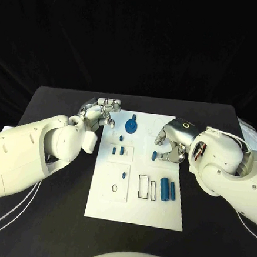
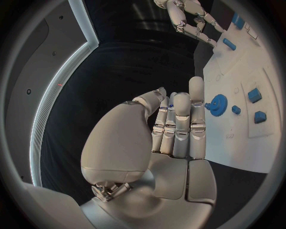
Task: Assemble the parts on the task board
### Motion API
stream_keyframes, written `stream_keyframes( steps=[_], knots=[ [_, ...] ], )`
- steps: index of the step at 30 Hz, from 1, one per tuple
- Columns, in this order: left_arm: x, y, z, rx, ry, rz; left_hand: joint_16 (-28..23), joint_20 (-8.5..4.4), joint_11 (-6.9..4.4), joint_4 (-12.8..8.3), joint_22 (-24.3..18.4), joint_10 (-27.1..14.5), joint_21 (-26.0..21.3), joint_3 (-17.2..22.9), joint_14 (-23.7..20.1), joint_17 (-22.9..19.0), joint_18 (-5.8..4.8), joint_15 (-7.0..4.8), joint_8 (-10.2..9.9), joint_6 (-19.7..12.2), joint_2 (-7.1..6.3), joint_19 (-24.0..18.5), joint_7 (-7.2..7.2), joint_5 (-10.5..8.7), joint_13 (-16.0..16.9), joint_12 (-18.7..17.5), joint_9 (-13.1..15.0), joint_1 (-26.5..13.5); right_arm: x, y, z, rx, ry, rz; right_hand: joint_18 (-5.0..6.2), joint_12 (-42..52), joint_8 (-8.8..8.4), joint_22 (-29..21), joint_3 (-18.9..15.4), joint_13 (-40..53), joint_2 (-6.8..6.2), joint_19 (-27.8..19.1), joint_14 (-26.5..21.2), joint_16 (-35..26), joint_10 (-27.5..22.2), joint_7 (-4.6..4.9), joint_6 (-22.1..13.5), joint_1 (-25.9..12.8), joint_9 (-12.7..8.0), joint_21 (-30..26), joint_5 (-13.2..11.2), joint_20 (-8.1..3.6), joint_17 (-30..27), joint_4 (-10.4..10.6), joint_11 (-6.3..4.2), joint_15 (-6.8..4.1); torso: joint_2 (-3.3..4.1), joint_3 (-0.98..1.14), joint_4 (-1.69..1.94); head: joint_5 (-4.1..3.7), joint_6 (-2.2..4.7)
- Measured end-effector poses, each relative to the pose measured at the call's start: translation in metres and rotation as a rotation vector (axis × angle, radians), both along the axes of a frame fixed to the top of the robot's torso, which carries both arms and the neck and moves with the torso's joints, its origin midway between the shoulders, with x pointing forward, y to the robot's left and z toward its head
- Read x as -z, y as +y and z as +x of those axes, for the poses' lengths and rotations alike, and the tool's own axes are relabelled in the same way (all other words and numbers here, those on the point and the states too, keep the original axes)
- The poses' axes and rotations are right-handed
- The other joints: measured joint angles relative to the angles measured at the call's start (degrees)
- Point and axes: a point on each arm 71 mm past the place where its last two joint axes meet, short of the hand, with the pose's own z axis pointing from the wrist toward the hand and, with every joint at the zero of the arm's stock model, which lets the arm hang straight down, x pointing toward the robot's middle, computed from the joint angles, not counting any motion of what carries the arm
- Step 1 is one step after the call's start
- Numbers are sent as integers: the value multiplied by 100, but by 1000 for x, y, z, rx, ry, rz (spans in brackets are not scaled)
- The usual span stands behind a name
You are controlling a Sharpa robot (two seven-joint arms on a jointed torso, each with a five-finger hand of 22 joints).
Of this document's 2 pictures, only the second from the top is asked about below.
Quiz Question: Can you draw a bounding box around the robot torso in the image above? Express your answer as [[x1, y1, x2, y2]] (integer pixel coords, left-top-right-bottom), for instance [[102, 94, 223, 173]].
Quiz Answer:
[[4, 0, 100, 187]]

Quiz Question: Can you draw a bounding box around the blue square block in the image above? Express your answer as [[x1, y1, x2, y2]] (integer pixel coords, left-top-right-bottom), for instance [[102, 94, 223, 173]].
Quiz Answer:
[[247, 88, 262, 104]]

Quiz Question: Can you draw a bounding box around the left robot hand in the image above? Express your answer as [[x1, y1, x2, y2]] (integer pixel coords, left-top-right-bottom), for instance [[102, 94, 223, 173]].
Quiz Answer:
[[80, 76, 218, 229]]

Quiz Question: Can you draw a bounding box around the blue long cylinder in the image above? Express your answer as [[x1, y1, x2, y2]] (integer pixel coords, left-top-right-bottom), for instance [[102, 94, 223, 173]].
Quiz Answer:
[[222, 38, 237, 51]]

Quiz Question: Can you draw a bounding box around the blue wedge block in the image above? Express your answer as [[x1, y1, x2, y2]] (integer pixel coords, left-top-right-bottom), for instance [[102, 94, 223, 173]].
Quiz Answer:
[[254, 111, 267, 124]]

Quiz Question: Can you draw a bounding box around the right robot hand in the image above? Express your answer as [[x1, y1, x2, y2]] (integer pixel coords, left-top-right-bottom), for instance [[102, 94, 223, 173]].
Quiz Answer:
[[153, 0, 225, 48]]

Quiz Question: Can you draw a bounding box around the blue rectangular block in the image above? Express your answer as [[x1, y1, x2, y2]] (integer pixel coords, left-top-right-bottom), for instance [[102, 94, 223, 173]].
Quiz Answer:
[[231, 12, 245, 30]]

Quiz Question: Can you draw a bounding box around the blue gear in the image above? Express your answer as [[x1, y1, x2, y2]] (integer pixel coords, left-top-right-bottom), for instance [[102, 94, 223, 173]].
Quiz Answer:
[[204, 94, 229, 117]]

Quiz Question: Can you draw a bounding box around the white task board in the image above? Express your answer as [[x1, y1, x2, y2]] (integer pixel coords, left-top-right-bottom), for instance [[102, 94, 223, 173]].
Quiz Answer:
[[193, 12, 283, 174]]

